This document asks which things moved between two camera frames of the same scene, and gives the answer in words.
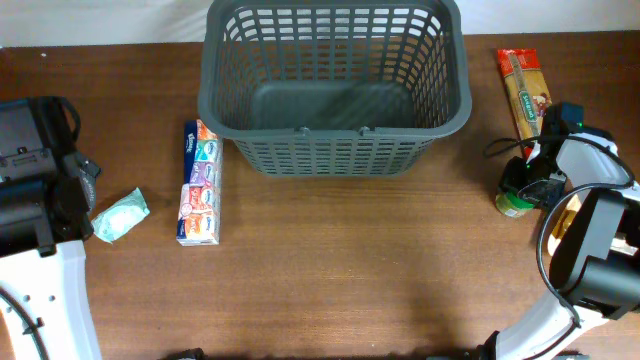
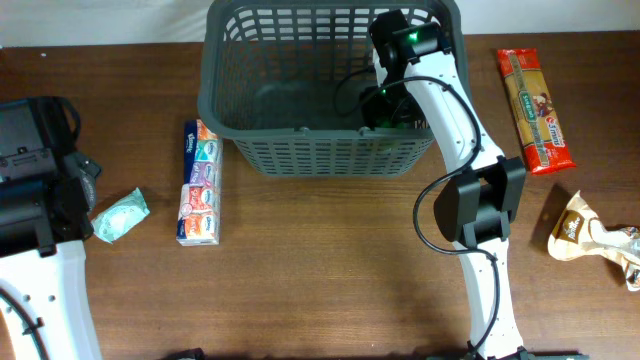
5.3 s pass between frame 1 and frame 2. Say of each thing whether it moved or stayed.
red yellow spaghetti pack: stayed
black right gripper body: moved
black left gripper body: stayed
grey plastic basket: stayed
